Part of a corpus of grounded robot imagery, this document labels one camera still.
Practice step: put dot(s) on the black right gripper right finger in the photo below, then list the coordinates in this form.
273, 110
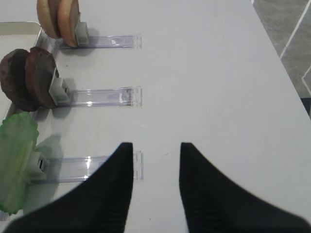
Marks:
215, 204

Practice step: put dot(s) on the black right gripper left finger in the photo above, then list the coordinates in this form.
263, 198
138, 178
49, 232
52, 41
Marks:
98, 205

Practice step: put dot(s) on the clear rack under lettuce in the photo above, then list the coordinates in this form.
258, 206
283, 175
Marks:
79, 169

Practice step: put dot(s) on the grey pusher block at lettuce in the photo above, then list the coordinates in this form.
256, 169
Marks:
36, 168

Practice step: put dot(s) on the upright green lettuce leaf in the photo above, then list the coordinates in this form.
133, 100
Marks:
18, 138

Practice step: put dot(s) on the clear rack under patties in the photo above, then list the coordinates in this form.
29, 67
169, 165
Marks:
125, 96

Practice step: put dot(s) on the grey pusher block at patties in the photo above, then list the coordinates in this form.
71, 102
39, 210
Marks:
59, 90

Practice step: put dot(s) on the outer dark meat patty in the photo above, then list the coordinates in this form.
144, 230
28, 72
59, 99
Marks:
39, 70

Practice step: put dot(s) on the inner brown meat patty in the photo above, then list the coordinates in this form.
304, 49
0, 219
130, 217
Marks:
12, 80

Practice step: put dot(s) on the clear rack under right buns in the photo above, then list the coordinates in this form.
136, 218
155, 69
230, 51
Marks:
133, 41

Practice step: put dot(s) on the grey pusher block at buns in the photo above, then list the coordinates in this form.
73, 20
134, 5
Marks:
81, 34

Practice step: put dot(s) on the white rectangular tray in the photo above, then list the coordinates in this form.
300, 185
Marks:
19, 35

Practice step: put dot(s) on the sesame bun half top right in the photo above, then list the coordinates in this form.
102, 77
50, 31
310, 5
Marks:
47, 16

